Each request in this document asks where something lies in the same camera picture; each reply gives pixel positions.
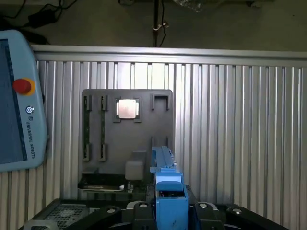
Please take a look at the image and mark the RAM stick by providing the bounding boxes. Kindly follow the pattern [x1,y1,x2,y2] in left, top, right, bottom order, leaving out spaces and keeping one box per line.
[100,95,108,161]

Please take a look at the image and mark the light blue teach pendant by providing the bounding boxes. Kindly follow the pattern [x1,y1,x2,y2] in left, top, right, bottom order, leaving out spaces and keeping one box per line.
[0,29,48,173]

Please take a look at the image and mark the black graphics card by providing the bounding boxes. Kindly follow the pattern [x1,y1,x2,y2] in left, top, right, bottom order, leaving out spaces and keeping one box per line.
[77,172,126,193]

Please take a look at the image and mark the black thin cable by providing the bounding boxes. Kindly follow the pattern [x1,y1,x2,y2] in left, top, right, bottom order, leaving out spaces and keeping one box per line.
[159,0,169,47]

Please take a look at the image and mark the dark vertical pole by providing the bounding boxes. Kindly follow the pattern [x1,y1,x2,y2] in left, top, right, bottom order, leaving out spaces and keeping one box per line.
[153,0,161,47]

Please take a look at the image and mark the black power adapter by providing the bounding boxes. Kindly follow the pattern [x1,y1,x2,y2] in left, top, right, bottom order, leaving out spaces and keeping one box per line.
[27,9,50,26]

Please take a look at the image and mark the aluminium table edge rail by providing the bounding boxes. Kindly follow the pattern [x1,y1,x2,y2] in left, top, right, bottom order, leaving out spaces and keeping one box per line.
[30,45,307,67]

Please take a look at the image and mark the silver CPU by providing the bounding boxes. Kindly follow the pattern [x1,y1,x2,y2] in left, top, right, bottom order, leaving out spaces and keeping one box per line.
[116,98,140,119]

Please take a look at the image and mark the dark grey parts rack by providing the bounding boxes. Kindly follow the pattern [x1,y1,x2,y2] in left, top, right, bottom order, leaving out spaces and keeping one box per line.
[81,89,174,194]

